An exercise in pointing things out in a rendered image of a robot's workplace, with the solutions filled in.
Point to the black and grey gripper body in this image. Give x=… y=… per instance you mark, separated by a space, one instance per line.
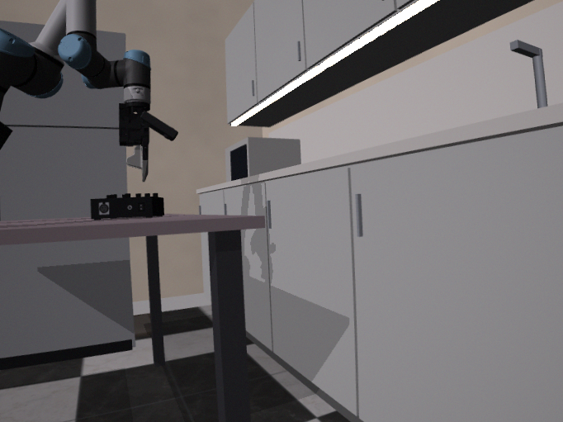
x=131 y=126

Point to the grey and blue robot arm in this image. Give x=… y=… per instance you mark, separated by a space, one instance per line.
x=72 y=31

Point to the black lighting desk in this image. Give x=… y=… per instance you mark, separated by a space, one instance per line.
x=126 y=206

